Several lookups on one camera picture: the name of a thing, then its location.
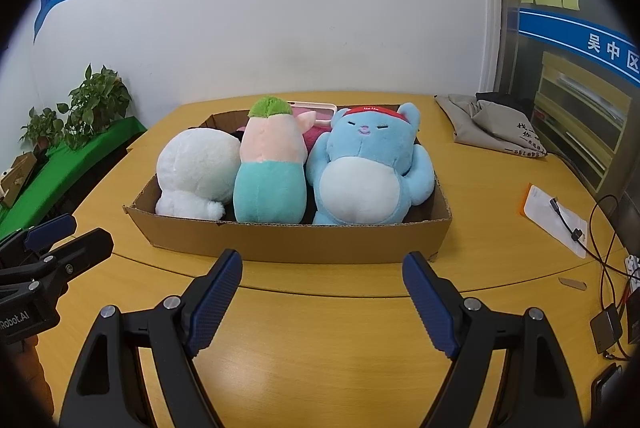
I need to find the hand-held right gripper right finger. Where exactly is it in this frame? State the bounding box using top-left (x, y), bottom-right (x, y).
top-left (401, 251), bottom-right (586, 428)

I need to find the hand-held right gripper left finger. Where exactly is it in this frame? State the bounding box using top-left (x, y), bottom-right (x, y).
top-left (59, 249), bottom-right (244, 428)

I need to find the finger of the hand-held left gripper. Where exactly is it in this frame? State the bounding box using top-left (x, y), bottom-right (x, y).
top-left (39, 228), bottom-right (115, 283)
top-left (0, 214), bottom-right (77, 255)

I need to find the cardboard box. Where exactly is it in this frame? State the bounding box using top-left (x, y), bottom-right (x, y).
top-left (122, 105), bottom-right (453, 265)

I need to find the green-haired teal plush toy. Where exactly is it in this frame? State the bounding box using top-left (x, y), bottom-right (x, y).
top-left (234, 95), bottom-right (321, 223)

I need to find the white plush toy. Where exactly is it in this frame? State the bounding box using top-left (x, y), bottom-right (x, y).
top-left (155, 127), bottom-right (243, 221)

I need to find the blue plush bear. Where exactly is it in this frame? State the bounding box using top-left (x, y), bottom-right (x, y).
top-left (306, 102), bottom-right (435, 225)

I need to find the pink plush bear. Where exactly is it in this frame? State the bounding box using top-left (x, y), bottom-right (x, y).
top-left (235, 123), bottom-right (333, 155)

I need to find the person's left forearm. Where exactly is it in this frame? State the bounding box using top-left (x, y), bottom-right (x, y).
top-left (0, 338), bottom-right (55, 428)

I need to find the green cloth ledge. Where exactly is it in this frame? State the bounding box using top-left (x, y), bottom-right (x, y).
top-left (0, 117), bottom-right (148, 241)

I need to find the small cardboard model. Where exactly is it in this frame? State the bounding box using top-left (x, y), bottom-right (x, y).
top-left (0, 153), bottom-right (38, 209)

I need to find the small potted plant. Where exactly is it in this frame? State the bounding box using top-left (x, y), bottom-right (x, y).
top-left (20, 106), bottom-right (66, 153)

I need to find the large potted plant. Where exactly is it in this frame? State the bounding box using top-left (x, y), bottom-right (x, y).
top-left (62, 64), bottom-right (133, 151)

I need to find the white paper sheet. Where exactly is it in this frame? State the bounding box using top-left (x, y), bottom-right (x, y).
top-left (522, 184), bottom-right (588, 259)

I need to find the black power adapter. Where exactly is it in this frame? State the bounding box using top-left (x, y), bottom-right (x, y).
top-left (590, 305), bottom-right (626, 354)

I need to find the grey cloth bag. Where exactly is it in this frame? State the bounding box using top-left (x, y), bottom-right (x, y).
top-left (435, 94), bottom-right (548, 159)

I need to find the black flat device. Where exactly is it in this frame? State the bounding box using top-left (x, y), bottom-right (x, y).
top-left (592, 363), bottom-right (623, 404)

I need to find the white power strip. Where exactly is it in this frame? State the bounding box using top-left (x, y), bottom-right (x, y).
top-left (625, 253), bottom-right (640, 293)

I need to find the yellow shelf rack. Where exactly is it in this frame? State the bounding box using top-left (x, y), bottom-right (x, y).
top-left (530, 52), bottom-right (632, 193)

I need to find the blue banner stripe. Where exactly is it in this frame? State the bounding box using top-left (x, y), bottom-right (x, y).
top-left (517, 8), bottom-right (640, 86)

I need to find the short black connector cable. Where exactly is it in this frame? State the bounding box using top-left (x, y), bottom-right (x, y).
top-left (550, 197), bottom-right (584, 243)

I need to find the red cable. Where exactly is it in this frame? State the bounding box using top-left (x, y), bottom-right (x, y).
top-left (600, 258), bottom-right (640, 359)

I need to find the pink plastic frame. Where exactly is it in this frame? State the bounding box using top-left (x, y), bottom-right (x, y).
top-left (291, 104), bottom-right (338, 126)

